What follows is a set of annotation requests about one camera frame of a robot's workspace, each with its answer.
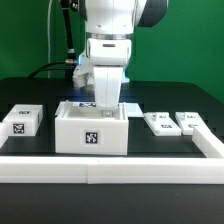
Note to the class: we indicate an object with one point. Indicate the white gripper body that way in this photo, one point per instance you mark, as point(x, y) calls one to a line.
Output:
point(109, 59)

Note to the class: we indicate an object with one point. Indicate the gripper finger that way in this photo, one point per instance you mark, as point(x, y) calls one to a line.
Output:
point(107, 113)

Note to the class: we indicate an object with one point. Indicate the white cabinet body box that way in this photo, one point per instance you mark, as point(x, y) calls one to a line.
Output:
point(81, 128)

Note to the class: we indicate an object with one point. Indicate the white cabinet door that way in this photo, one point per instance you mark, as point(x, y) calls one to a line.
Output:
point(187, 121)
point(161, 124)

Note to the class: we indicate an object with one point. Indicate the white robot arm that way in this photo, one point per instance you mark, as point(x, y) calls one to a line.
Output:
point(109, 26)

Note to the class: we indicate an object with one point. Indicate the small white cabinet top box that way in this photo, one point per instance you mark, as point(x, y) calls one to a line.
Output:
point(24, 120)

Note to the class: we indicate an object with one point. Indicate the white marker sheet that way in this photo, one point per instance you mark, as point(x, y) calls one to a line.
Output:
point(133, 109)

